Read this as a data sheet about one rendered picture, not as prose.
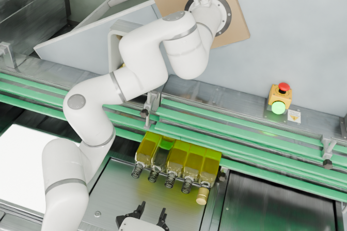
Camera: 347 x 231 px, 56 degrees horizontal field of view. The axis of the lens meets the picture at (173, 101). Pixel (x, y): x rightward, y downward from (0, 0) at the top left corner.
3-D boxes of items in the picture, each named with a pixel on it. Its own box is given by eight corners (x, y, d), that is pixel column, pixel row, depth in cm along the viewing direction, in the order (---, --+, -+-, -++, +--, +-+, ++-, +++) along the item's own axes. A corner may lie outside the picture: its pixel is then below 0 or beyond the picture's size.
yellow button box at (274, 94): (267, 97, 121) (265, 110, 116) (272, 81, 116) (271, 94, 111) (286, 102, 120) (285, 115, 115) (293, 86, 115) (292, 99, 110)
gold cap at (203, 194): (198, 192, 108) (195, 203, 105) (199, 185, 106) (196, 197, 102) (208, 195, 107) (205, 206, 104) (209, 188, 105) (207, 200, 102)
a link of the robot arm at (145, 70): (123, 91, 90) (98, 39, 81) (201, 57, 92) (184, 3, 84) (129, 108, 82) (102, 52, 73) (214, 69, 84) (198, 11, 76)
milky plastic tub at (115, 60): (117, 68, 133) (109, 80, 126) (117, 18, 118) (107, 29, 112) (158, 79, 130) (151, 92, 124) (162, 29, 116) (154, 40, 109)
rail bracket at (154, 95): (150, 113, 125) (138, 136, 116) (152, 79, 114) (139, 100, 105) (157, 115, 125) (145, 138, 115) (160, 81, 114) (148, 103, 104)
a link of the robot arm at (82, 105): (123, 92, 92) (75, 113, 90) (106, 57, 81) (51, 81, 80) (138, 127, 83) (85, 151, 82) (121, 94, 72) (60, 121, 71)
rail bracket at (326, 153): (317, 137, 110) (319, 167, 101) (326, 122, 106) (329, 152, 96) (329, 141, 110) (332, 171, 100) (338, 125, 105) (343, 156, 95)
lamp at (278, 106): (270, 108, 115) (269, 113, 113) (273, 98, 112) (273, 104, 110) (283, 111, 114) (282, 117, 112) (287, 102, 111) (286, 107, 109)
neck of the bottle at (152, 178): (152, 170, 112) (147, 181, 108) (152, 165, 110) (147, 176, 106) (160, 172, 111) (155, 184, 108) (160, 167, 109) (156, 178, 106)
